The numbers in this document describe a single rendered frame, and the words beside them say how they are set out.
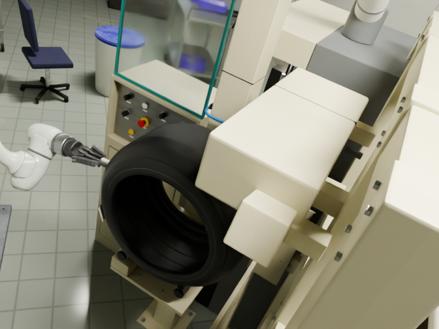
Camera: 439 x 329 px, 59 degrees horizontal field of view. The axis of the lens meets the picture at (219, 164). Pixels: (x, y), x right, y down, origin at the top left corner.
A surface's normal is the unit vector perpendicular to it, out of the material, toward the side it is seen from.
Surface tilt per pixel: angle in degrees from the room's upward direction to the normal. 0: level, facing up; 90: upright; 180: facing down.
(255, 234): 72
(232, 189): 90
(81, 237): 0
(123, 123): 90
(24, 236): 0
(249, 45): 90
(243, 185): 90
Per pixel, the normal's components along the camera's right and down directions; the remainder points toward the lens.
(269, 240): -0.36, 0.16
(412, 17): -0.93, -0.04
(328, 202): -0.46, 0.42
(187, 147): 0.24, -0.79
